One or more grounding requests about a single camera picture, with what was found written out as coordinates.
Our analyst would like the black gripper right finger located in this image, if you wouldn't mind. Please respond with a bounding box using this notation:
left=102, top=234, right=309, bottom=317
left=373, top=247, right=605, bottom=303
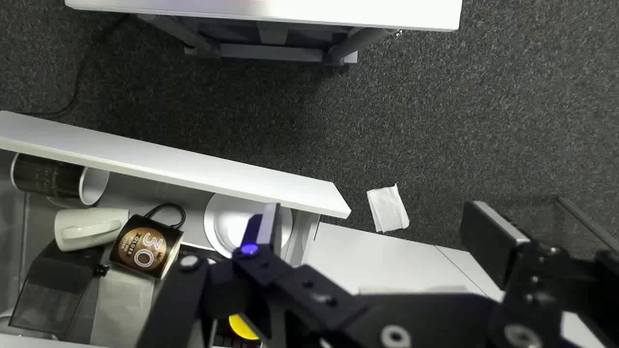
left=458, top=199, right=619, bottom=348

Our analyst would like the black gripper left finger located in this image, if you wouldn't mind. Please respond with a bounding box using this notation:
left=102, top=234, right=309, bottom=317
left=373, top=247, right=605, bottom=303
left=137, top=201, right=388, bottom=348

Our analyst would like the brown printed mug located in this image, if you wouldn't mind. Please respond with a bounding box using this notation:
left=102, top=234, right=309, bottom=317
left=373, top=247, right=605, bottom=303
left=106, top=201, right=189, bottom=280

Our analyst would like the white paper scrap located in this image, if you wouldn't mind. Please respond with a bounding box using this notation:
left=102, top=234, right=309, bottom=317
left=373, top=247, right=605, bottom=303
left=365, top=182, right=412, bottom=234

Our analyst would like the white open drawer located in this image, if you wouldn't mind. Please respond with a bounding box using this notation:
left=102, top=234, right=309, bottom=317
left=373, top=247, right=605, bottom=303
left=0, top=108, right=354, bottom=348

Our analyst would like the black mug white inside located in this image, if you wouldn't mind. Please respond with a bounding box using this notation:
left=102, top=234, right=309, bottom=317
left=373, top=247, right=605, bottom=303
left=7, top=153, right=112, bottom=209

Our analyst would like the white bowl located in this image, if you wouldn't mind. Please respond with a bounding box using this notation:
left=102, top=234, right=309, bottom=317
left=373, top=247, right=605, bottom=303
left=201, top=191, right=296, bottom=261

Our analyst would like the plain white mug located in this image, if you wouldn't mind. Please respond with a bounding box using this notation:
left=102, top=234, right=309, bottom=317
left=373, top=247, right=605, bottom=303
left=52, top=207, right=131, bottom=253

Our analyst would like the dark translucent bag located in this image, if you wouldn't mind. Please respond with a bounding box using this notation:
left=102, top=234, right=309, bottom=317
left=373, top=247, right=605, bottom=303
left=7, top=238, right=108, bottom=338

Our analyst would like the white base cabinet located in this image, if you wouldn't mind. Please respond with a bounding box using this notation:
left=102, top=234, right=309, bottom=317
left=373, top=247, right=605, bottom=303
left=301, top=220, right=508, bottom=305

